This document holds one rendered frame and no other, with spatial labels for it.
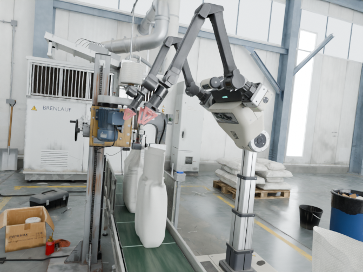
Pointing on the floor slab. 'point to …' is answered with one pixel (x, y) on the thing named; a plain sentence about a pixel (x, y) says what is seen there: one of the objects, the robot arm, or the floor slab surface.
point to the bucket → (309, 216)
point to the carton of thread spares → (18, 244)
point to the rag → (62, 243)
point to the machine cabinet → (66, 104)
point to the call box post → (177, 204)
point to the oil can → (49, 245)
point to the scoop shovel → (6, 158)
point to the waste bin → (347, 213)
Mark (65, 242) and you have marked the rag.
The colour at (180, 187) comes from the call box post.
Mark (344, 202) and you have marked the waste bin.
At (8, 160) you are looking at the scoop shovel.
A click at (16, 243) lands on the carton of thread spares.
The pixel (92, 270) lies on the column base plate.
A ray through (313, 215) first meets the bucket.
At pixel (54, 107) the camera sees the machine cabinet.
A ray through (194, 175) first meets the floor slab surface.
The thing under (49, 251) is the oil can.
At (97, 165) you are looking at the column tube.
